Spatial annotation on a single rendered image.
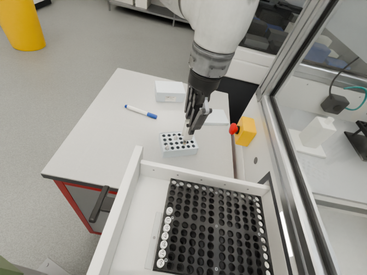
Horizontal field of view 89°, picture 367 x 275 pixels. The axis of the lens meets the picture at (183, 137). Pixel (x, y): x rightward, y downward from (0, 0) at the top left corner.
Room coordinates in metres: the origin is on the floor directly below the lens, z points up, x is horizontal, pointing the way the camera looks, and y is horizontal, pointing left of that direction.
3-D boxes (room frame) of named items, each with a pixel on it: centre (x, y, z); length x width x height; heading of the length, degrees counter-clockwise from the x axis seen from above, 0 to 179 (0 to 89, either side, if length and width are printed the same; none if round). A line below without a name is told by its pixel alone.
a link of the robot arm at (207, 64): (0.41, -0.01, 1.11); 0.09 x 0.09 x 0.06
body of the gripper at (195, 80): (0.41, -0.01, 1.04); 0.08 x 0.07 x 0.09; 27
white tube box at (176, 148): (0.43, 0.01, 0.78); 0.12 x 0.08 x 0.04; 117
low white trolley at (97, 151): (0.54, 0.10, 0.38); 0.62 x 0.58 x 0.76; 5
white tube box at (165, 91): (0.71, 0.12, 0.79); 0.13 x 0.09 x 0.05; 113
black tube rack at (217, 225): (0.14, -0.12, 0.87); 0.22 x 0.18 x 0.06; 95
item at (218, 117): (0.64, -0.10, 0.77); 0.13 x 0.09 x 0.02; 111
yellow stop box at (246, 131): (0.48, -0.19, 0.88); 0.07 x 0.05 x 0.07; 5
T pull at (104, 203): (0.12, 0.11, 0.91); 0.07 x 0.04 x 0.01; 5
